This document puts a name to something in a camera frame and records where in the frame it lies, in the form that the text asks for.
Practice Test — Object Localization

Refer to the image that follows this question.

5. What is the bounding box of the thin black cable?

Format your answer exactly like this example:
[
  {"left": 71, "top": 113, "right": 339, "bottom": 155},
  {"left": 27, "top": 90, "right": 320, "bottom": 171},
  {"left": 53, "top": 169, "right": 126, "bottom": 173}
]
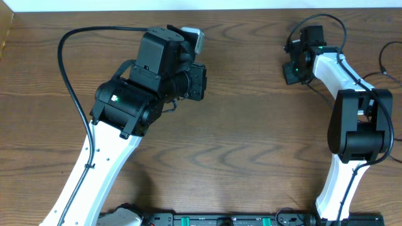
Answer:
[{"left": 303, "top": 40, "right": 402, "bottom": 164}]

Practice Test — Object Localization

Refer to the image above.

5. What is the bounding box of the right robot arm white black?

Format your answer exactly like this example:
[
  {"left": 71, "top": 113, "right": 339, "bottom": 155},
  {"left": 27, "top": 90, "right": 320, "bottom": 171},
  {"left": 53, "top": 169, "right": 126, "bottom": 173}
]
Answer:
[{"left": 283, "top": 26, "right": 393, "bottom": 225}]

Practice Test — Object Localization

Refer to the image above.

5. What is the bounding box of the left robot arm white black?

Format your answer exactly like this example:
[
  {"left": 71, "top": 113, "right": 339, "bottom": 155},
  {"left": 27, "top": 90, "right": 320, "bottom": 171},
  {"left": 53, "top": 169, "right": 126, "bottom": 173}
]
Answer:
[{"left": 43, "top": 25, "right": 207, "bottom": 225}]

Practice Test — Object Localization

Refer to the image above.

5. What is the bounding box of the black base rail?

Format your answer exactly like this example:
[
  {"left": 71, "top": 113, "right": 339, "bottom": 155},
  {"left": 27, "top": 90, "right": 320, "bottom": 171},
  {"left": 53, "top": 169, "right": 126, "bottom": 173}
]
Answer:
[{"left": 97, "top": 203, "right": 386, "bottom": 226}]

